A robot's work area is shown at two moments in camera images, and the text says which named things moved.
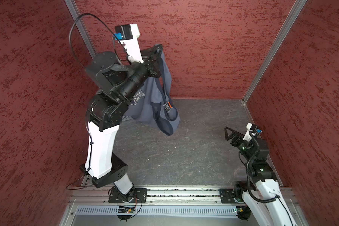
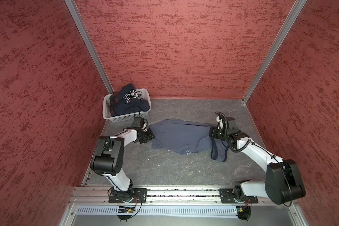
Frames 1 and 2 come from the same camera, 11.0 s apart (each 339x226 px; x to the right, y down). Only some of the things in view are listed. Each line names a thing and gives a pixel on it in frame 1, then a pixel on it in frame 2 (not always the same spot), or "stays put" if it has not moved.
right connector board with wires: [243, 212] stays put
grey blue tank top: [156, 102] -> [186, 136]
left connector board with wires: [124, 209] stays put
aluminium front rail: [87, 196] stays put
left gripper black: [152, 60] -> [150, 136]
